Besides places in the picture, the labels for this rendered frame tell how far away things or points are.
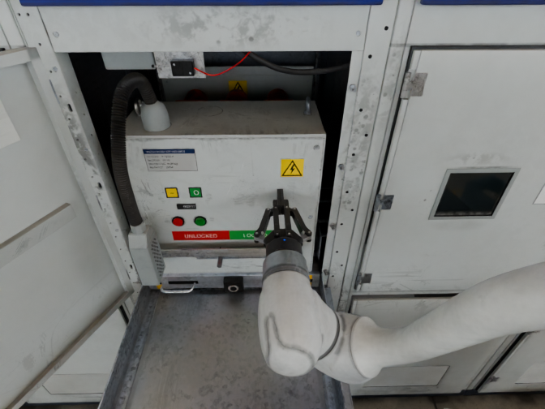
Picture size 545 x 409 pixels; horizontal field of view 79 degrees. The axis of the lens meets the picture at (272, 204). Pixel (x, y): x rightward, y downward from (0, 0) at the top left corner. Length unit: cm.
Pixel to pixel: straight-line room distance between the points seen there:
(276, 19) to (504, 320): 59
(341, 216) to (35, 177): 74
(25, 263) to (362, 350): 75
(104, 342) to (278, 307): 101
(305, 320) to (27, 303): 69
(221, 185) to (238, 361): 48
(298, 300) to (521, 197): 70
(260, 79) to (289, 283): 95
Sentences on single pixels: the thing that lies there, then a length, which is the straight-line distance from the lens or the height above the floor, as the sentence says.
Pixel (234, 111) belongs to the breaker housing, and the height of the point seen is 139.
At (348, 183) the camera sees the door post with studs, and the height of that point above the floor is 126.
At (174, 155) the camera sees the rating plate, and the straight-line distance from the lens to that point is 83.
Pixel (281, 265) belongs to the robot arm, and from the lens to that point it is 62.
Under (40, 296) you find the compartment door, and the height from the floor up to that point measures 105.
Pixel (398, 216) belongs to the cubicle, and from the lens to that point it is 95.
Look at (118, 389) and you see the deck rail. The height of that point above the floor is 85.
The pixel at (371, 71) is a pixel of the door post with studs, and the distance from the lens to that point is 76.
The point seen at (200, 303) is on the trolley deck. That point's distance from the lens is 112.
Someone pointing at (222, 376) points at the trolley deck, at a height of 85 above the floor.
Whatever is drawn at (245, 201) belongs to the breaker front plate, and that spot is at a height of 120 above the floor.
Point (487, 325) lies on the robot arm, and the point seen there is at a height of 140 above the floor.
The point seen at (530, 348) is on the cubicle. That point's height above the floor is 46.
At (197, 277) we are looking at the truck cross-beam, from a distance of 109.
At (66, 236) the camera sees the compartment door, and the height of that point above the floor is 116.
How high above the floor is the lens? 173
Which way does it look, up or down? 38 degrees down
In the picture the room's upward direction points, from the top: straight up
